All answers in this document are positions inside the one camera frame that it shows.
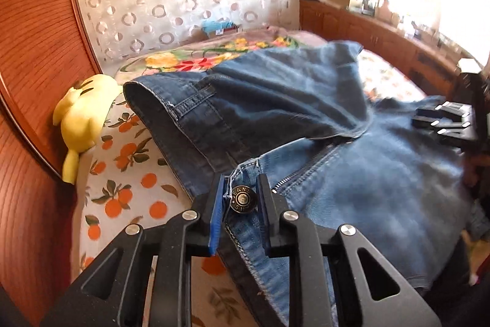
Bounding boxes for blue denim jeans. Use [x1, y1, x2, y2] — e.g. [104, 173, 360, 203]
[124, 41, 486, 326]

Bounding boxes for wooden side cabinet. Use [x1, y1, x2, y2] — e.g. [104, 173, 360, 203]
[299, 0, 460, 98]

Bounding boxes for orange print white bedsheet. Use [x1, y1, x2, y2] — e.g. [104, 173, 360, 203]
[71, 50, 424, 326]

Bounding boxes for yellow plush toy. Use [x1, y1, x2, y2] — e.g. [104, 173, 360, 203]
[52, 74, 122, 184]

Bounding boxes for floral pink blanket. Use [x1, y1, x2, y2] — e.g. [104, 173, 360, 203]
[115, 26, 326, 83]

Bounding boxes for turquoise item on box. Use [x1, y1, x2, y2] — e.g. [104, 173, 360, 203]
[201, 20, 237, 37]

